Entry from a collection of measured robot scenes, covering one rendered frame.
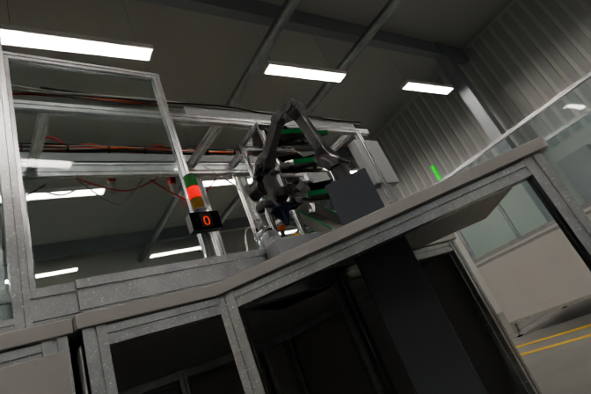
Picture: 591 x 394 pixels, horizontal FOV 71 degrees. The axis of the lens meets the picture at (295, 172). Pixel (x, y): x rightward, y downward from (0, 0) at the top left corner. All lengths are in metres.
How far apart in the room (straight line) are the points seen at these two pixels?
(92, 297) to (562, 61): 9.60
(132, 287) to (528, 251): 4.66
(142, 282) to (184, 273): 0.11
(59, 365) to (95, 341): 0.07
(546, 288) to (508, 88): 5.90
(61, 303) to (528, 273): 4.85
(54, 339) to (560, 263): 4.79
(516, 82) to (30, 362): 9.99
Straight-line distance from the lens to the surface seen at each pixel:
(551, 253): 5.20
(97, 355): 0.98
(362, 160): 3.28
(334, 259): 1.03
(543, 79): 10.09
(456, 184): 1.06
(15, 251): 1.07
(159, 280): 1.13
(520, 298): 5.47
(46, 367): 0.97
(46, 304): 1.08
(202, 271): 1.18
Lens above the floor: 0.60
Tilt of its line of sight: 24 degrees up
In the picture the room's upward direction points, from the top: 24 degrees counter-clockwise
